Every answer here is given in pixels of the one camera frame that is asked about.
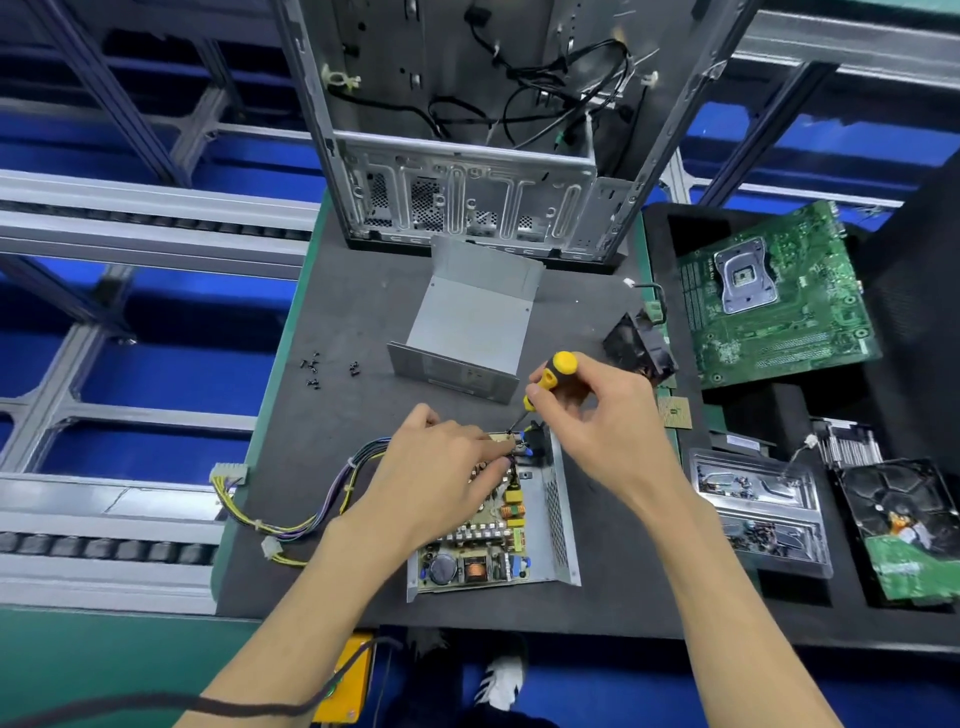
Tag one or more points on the aluminium conveyor frame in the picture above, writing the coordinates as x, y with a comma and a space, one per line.
150, 225

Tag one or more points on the power supply metal base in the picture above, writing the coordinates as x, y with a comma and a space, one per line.
558, 525

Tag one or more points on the silver computer tower chassis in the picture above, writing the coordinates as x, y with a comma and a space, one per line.
450, 195

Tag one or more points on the small black screws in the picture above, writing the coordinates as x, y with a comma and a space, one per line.
315, 372

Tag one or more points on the green motherboard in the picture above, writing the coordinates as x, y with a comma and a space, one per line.
780, 308

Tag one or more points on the person's left forearm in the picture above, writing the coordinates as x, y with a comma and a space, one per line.
293, 630

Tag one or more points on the small square processor chip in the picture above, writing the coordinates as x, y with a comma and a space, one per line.
677, 413

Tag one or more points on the clear plastic screw tray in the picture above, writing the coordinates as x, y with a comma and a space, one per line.
761, 513

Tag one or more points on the silver heatsink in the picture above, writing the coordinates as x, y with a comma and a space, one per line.
848, 443

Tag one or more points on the black foam work mat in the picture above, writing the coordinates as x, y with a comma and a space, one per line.
630, 570

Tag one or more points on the black hard disk drive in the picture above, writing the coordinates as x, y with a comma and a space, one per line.
900, 533

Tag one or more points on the black cooling fan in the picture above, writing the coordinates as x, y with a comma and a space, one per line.
638, 348

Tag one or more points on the person's right hand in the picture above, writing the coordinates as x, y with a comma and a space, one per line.
608, 428

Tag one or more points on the black foam parts tray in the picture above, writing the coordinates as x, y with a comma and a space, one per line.
915, 300

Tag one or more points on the person's right shoe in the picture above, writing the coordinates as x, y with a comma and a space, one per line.
501, 680

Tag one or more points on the grey power supply cover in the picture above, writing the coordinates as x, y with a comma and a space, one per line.
473, 315

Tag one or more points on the person's right forearm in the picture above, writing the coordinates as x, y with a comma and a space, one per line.
743, 623

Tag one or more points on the person's left hand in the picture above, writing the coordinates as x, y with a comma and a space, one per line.
435, 480

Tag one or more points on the yellow button box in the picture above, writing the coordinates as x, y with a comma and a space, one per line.
348, 683

